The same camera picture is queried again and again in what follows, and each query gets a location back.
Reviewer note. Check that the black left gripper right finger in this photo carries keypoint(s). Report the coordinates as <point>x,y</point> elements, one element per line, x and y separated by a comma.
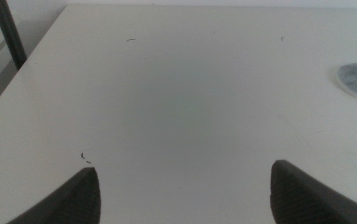
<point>299,199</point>

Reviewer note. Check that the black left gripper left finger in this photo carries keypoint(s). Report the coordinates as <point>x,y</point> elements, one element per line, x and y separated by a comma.
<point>79,199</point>

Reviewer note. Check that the black metal pole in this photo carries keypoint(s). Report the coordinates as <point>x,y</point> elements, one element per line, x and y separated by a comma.
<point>9,31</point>

